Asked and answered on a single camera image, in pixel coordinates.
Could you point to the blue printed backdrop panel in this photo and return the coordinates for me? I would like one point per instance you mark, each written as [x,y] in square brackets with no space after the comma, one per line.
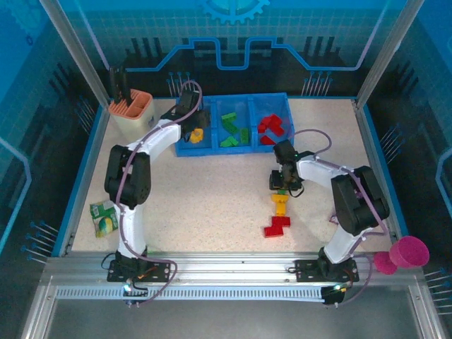
[229,21]

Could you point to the green snack packet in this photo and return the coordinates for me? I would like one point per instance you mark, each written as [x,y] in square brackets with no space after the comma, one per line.
[104,220]

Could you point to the blue table edge rail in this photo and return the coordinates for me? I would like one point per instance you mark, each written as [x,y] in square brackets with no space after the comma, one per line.
[77,190]
[371,141]

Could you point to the blue plastic bin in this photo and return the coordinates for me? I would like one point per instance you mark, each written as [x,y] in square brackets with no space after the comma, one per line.
[233,150]
[197,151]
[272,148]

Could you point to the orange holder insert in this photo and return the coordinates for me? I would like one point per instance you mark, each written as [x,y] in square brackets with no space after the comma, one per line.
[121,109]

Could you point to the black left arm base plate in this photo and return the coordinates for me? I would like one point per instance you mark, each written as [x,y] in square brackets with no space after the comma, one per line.
[155,273]

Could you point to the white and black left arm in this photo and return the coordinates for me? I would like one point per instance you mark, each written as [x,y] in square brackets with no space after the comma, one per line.
[136,229]

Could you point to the aluminium frame post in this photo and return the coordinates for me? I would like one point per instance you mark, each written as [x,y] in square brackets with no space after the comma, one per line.
[380,53]
[79,53]

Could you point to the pink plastic cup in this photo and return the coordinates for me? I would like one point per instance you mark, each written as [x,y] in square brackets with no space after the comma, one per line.
[411,252]

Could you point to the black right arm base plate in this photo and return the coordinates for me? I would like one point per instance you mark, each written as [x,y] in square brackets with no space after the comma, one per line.
[307,270]

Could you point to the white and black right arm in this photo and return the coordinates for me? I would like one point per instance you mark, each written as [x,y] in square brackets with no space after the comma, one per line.
[360,201]

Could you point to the small magenta foam cylinder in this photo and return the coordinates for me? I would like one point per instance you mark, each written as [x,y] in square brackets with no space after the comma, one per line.
[383,264]

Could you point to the yellow round lego piece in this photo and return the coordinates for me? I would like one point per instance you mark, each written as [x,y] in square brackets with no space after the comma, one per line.
[196,137]

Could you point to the aluminium front rail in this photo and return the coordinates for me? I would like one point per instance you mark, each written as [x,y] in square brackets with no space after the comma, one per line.
[229,268]

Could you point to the cream utensil holder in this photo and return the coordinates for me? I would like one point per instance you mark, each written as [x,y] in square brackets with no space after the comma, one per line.
[136,129]

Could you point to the yellow long lego brick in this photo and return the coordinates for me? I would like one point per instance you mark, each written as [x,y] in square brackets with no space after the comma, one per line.
[279,198]

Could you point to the green lego brick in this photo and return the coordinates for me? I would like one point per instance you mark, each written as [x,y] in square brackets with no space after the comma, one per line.
[230,128]
[244,135]
[229,142]
[229,117]

